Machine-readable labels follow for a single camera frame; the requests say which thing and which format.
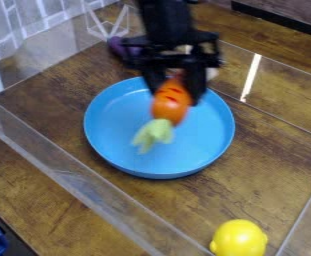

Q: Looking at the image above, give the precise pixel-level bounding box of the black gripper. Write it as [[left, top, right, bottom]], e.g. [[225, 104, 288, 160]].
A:
[[118, 30, 223, 106]]

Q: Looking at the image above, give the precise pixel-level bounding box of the orange toy carrot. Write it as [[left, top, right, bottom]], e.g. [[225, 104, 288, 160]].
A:
[[132, 77, 191, 154]]

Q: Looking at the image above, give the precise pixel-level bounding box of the blue round plate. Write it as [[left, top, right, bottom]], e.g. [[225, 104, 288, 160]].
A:
[[82, 77, 235, 179]]

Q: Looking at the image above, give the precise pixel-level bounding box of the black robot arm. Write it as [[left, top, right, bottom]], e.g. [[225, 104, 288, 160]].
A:
[[120, 0, 223, 105]]

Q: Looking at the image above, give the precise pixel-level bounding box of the purple toy eggplant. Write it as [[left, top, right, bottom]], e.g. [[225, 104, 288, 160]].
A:
[[106, 36, 141, 60]]

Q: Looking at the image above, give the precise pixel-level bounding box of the black bar top right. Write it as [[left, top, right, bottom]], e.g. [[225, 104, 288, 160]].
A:
[[231, 0, 311, 35]]

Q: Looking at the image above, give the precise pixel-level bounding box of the yellow toy lemon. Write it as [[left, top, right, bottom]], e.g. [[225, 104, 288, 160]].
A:
[[209, 219, 268, 256]]

